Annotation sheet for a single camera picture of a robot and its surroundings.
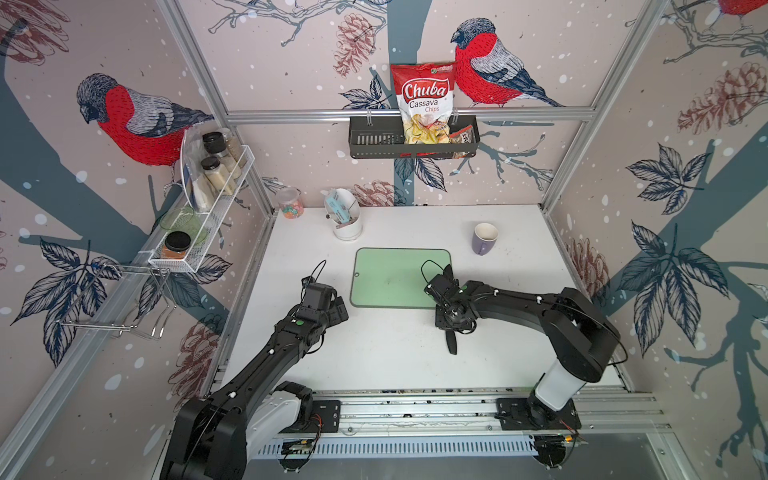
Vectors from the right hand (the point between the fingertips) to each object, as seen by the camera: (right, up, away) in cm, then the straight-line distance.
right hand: (443, 322), depth 90 cm
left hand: (-33, +7, -3) cm, 34 cm away
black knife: (+1, -4, -5) cm, 6 cm away
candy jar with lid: (-56, +40, +24) cm, 73 cm away
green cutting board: (-15, +13, +8) cm, 21 cm away
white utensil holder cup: (-31, +29, +16) cm, 45 cm away
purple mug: (+16, +26, +11) cm, 32 cm away
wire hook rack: (-69, +20, -30) cm, 78 cm away
